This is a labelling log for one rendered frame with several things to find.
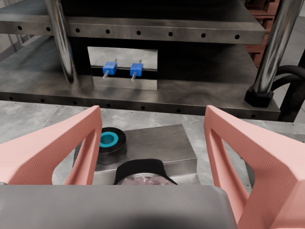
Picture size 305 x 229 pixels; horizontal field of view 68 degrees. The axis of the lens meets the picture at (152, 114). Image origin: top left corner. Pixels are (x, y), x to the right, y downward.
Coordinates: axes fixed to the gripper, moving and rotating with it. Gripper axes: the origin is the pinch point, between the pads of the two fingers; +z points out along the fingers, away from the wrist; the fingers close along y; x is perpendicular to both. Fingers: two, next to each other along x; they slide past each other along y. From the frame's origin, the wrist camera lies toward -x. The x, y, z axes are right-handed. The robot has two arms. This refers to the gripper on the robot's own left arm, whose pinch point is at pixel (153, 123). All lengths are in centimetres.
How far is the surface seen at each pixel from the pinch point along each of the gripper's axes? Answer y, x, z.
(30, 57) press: 66, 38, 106
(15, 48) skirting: 199, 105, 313
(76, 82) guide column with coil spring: 32, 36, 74
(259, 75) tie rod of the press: -38, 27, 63
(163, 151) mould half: -2.3, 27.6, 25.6
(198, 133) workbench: -14, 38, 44
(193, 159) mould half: -8.6, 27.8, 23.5
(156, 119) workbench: -1, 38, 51
